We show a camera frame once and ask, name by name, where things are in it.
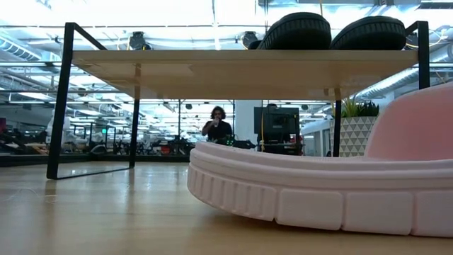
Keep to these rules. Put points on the black background robot arm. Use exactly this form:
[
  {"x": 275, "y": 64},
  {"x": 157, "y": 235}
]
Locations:
[{"x": 242, "y": 144}]

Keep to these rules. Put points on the white triangle-patterned planter pot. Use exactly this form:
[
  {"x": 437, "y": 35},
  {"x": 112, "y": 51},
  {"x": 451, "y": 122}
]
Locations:
[{"x": 355, "y": 136}]

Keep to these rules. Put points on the black monitor screen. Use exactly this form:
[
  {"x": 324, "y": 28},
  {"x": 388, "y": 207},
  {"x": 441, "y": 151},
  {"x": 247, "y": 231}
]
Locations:
[{"x": 276, "y": 124}]

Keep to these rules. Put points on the wooden shelf with black frame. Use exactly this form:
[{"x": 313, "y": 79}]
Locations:
[{"x": 230, "y": 56}]

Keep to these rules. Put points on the person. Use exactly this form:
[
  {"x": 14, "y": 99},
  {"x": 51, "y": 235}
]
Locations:
[{"x": 219, "y": 132}]

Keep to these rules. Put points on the black aluminium table frame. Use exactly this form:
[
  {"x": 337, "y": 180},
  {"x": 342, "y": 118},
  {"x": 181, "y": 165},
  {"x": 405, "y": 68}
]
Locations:
[{"x": 88, "y": 160}]

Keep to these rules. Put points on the green potted plant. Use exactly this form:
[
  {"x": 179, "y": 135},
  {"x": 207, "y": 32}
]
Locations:
[{"x": 368, "y": 110}]

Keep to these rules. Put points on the black ceiling lamp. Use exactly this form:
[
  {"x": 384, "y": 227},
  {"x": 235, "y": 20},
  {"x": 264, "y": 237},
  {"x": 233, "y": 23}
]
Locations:
[
  {"x": 411, "y": 42},
  {"x": 137, "y": 39},
  {"x": 247, "y": 38}
]

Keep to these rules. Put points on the white humanoid robot figure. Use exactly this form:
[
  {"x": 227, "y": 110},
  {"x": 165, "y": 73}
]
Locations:
[{"x": 68, "y": 124}]

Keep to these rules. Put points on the pink slide sandal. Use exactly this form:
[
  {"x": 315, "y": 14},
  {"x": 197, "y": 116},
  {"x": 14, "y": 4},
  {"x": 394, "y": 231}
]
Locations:
[{"x": 318, "y": 198}]

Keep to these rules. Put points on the black slide sandal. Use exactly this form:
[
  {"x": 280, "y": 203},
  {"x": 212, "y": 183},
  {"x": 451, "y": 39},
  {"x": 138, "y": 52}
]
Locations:
[
  {"x": 371, "y": 33},
  {"x": 301, "y": 32}
]

